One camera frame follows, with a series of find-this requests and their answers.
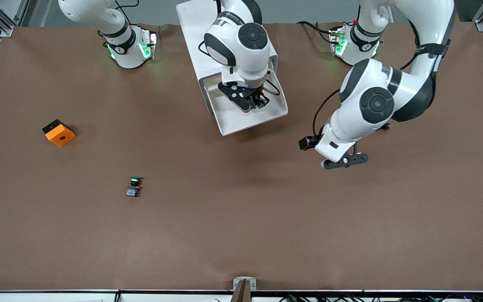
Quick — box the orange and black box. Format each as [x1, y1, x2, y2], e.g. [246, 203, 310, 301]
[42, 119, 76, 147]

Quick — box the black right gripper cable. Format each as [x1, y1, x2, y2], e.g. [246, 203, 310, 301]
[266, 77, 282, 98]

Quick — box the black arm base cable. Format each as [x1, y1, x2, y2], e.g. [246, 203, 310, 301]
[297, 20, 338, 44]

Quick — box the brown table cover mat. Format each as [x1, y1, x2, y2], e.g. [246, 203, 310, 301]
[0, 21, 483, 292]

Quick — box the white table edge rail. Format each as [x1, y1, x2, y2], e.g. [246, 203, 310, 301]
[0, 289, 483, 302]

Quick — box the green push button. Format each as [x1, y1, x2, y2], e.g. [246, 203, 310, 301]
[125, 176, 143, 198]

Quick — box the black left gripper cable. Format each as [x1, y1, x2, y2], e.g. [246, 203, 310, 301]
[312, 89, 341, 140]

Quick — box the brown post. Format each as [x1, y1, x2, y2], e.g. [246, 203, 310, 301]
[230, 280, 252, 302]

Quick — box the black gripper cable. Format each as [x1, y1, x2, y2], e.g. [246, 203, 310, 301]
[266, 77, 282, 98]
[312, 89, 341, 140]

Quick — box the grey mount bracket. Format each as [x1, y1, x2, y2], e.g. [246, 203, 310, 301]
[233, 277, 257, 291]

